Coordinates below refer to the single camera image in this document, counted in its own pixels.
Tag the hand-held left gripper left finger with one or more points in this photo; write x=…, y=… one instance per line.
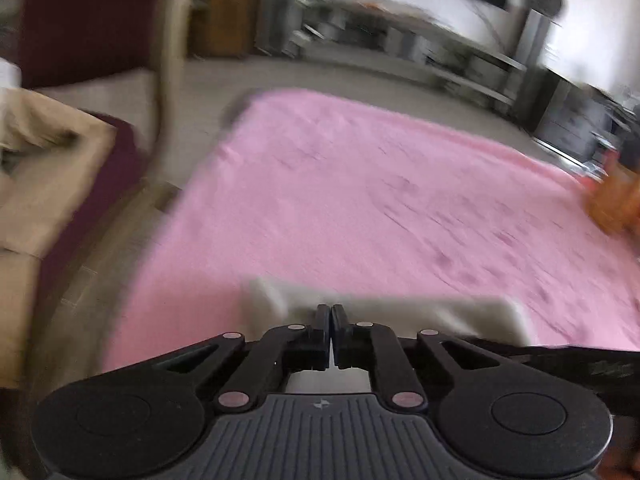
x=322, y=335

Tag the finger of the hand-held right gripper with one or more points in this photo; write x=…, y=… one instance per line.
x=575, y=367

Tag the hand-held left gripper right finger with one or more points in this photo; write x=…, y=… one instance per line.
x=341, y=335

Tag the beige t-shirt navy collar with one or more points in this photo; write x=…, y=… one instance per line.
x=400, y=315

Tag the pink blanket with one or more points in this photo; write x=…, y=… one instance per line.
x=380, y=200

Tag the orange plush toy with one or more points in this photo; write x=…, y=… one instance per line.
x=615, y=200

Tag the dark low cabinet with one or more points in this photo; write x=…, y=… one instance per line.
x=575, y=115

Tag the grey tv stand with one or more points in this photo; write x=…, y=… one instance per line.
x=400, y=35

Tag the tan cloth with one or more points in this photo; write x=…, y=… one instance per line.
x=45, y=180

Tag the wooden cabinet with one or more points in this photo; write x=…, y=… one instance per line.
x=225, y=15

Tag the grey standing fan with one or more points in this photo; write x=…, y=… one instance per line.
x=542, y=5

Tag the maroon and beige sofa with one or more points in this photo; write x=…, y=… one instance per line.
x=85, y=15

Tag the beige wooden post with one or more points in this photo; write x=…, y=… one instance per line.
x=167, y=60

